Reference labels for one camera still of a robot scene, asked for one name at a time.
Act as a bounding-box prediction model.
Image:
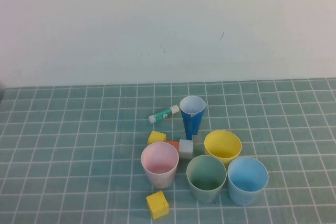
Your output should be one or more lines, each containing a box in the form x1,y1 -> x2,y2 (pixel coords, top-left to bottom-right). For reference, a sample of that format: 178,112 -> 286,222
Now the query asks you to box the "pink plastic cup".
140,141 -> 180,189

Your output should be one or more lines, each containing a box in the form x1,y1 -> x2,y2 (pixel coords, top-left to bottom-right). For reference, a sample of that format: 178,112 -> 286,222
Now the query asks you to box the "yellow plastic cup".
204,130 -> 243,168

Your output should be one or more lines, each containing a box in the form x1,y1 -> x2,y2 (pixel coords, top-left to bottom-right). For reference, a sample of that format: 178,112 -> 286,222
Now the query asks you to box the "light blue plastic cup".
227,156 -> 269,207

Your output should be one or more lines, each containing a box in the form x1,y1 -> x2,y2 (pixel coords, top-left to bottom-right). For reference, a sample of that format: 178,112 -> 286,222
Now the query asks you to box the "green white glue stick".
148,104 -> 180,124

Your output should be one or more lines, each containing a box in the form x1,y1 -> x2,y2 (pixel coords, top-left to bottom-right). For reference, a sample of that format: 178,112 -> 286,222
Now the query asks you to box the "blue paper cone cup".
179,95 -> 207,141

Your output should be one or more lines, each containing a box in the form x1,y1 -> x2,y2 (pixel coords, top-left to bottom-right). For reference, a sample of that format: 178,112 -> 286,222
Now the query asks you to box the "yellow cube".
146,190 -> 170,220
147,131 -> 167,146

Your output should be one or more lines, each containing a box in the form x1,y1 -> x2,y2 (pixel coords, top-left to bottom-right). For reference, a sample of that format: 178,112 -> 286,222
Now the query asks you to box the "orange cube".
164,140 -> 180,152

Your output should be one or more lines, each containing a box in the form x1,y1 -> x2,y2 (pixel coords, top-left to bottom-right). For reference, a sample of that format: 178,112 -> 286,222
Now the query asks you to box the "white cube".
178,138 -> 195,159

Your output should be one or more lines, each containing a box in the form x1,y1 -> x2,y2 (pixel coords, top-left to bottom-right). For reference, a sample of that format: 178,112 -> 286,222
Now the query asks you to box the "green plastic cup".
186,155 -> 227,204

